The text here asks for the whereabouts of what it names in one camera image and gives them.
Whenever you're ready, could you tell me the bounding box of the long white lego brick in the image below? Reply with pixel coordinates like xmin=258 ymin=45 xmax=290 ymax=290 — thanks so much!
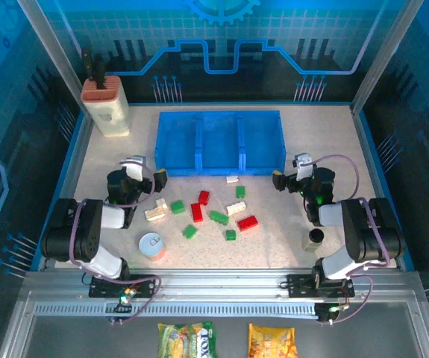
xmin=226 ymin=201 xmax=247 ymax=216
xmin=144 ymin=207 xmax=166 ymax=222

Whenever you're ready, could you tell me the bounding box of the long red lego brick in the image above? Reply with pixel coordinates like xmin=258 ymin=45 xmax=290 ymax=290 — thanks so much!
xmin=190 ymin=202 xmax=204 ymax=224

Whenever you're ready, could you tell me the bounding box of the blue plastic bin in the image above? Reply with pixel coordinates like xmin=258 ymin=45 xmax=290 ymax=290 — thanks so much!
xmin=238 ymin=110 xmax=287 ymax=176
xmin=195 ymin=111 xmax=245 ymax=177
xmin=154 ymin=111 xmax=203 ymax=178

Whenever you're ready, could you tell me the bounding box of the small bottle black cap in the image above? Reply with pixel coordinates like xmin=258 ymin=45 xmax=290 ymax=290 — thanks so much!
xmin=302 ymin=227 xmax=326 ymax=254

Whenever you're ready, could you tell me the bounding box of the long green lego brick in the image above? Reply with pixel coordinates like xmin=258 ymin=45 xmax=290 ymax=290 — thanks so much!
xmin=209 ymin=210 xmax=230 ymax=226

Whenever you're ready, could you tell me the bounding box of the cream knife block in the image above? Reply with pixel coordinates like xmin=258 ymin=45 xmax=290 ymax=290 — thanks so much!
xmin=80 ymin=74 xmax=130 ymax=138

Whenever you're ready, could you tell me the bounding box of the small circuit board green light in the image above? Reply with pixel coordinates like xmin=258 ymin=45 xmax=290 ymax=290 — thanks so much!
xmin=325 ymin=302 xmax=351 ymax=315
xmin=119 ymin=286 xmax=141 ymax=304

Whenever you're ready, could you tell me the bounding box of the yellow snack bag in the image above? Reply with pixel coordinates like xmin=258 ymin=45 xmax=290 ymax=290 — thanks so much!
xmin=247 ymin=322 xmax=298 ymax=358

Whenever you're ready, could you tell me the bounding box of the green snack bag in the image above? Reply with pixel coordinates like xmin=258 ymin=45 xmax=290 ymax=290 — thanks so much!
xmin=157 ymin=321 xmax=218 ymax=358

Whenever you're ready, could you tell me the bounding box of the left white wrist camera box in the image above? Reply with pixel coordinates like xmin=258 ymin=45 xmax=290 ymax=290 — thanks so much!
xmin=119 ymin=155 xmax=147 ymax=182

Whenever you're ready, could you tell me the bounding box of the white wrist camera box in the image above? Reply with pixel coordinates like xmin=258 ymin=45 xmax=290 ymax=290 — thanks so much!
xmin=292 ymin=152 xmax=316 ymax=180
xmin=119 ymin=155 xmax=147 ymax=182

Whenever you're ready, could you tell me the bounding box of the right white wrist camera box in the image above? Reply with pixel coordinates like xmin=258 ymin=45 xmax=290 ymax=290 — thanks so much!
xmin=292 ymin=152 xmax=316 ymax=180

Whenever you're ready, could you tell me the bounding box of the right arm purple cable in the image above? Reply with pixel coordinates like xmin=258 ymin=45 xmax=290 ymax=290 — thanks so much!
xmin=310 ymin=154 xmax=391 ymax=326

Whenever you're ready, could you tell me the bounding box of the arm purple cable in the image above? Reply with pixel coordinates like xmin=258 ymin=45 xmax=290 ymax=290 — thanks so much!
xmin=310 ymin=154 xmax=391 ymax=326
xmin=69 ymin=163 xmax=163 ymax=326

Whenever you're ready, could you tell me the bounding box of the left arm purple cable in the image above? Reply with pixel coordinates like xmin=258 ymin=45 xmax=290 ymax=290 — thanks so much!
xmin=69 ymin=163 xmax=163 ymax=326

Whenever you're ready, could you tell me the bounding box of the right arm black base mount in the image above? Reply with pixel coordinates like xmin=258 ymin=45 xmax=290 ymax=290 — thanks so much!
xmin=286 ymin=274 xmax=355 ymax=299

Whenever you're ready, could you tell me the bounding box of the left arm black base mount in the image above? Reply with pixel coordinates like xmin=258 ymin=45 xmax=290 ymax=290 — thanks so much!
xmin=89 ymin=274 xmax=156 ymax=299

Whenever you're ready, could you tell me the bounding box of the aluminium frame rail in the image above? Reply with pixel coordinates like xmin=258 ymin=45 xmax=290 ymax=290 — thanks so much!
xmin=22 ymin=270 xmax=421 ymax=301

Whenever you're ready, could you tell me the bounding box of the black knife handle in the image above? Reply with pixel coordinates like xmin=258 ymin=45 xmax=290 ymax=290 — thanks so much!
xmin=82 ymin=48 xmax=94 ymax=81
xmin=93 ymin=54 xmax=107 ymax=90

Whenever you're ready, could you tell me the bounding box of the slotted grey cable duct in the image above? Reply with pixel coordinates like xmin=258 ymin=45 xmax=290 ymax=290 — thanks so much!
xmin=34 ymin=304 xmax=319 ymax=318

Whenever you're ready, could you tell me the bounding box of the aluminium frame post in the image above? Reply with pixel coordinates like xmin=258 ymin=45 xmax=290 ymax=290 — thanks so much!
xmin=16 ymin=0 xmax=90 ymax=115
xmin=351 ymin=0 xmax=424 ymax=115

